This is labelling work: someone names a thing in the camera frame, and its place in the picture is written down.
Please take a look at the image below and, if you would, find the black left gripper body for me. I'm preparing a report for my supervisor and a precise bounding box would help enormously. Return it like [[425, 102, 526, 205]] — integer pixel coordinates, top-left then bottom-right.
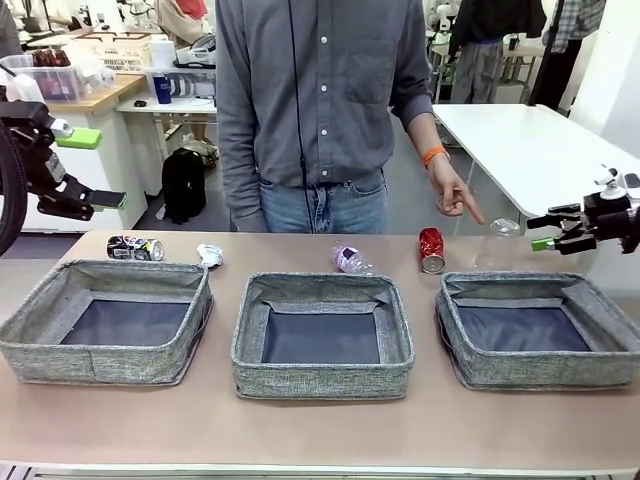
[[0, 102, 66, 196]]

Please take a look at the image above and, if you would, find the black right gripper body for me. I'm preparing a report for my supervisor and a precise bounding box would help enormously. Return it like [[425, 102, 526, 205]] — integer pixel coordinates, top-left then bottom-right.
[[583, 192, 640, 254]]

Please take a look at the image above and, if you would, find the black soda can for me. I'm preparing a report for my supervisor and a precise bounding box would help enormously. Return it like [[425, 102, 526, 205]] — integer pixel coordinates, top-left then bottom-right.
[[106, 234, 165, 262]]

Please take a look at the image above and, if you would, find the crushed red can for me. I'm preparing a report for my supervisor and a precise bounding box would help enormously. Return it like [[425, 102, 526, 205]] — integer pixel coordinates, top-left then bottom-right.
[[418, 227, 446, 275]]

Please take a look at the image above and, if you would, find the white paper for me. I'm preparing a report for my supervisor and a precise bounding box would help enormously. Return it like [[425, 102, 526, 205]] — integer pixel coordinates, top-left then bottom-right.
[[195, 243, 225, 270]]

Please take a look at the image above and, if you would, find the person's left forearm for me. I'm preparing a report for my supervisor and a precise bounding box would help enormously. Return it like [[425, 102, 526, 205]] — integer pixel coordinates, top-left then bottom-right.
[[404, 112, 451, 169]]

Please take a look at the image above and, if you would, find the person's right forearm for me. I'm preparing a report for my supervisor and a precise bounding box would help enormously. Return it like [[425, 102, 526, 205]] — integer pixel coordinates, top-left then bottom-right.
[[217, 99, 266, 234]]

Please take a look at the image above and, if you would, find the person's left hand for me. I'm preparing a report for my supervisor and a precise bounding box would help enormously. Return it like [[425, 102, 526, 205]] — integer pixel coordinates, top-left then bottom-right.
[[427, 155, 486, 225]]

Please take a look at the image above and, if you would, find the wooden top white cabinet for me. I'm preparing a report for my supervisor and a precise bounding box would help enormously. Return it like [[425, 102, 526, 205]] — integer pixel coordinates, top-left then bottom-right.
[[24, 74, 147, 232]]

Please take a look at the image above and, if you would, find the clear plastic storage box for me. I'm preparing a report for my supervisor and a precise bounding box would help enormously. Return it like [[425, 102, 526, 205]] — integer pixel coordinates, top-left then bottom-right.
[[0, 53, 90, 104]]

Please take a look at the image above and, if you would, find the pack of brown bottles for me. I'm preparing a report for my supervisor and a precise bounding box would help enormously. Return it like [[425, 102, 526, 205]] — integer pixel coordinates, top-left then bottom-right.
[[32, 47, 71, 69]]

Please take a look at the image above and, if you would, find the white printed crate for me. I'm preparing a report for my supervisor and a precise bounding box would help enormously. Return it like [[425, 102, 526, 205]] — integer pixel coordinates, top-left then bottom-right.
[[74, 32, 154, 76]]

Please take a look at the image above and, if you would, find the white desk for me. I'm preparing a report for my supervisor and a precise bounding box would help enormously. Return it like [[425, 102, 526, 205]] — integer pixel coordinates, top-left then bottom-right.
[[115, 94, 219, 166]]

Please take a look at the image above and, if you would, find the blue drink bottle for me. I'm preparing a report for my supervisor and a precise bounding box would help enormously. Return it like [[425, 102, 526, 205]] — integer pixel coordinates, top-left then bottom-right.
[[151, 69, 174, 105]]

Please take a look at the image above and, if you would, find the black backpack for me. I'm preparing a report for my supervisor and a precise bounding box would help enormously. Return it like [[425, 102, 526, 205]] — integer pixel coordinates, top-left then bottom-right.
[[160, 147, 207, 225]]

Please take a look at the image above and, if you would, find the gray fabric basket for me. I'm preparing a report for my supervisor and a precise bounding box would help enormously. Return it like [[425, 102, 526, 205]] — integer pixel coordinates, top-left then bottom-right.
[[230, 272, 416, 400], [0, 258, 215, 386], [434, 271, 640, 391]]

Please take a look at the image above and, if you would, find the orange wrist watch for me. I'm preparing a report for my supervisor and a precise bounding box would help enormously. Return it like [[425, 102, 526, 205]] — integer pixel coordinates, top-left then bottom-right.
[[422, 146, 450, 169]]

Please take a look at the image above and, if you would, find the background person in dark jacket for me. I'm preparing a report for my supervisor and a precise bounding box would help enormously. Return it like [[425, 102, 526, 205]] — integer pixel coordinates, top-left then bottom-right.
[[447, 0, 549, 105]]

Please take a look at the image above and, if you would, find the crushed bottle with purple label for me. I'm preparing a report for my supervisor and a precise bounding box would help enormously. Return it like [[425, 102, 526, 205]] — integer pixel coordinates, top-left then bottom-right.
[[332, 240, 375, 277]]

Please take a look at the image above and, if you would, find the person in gray shirt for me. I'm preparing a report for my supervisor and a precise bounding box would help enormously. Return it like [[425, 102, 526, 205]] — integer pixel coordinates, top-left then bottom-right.
[[214, 0, 436, 235]]

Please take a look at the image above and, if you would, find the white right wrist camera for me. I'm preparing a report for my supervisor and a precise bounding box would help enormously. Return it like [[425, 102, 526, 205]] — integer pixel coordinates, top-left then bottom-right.
[[594, 164, 640, 201]]

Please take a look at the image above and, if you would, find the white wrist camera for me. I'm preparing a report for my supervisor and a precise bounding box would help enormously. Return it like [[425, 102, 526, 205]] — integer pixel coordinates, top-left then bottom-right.
[[594, 164, 640, 201], [0, 64, 45, 104]]

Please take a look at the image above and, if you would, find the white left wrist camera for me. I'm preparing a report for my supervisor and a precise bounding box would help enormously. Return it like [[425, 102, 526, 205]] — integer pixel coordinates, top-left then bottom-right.
[[0, 64, 45, 104]]

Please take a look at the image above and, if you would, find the aluminium table frame rail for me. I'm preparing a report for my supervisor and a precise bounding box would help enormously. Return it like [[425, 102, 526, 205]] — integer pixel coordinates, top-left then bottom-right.
[[0, 464, 640, 480]]

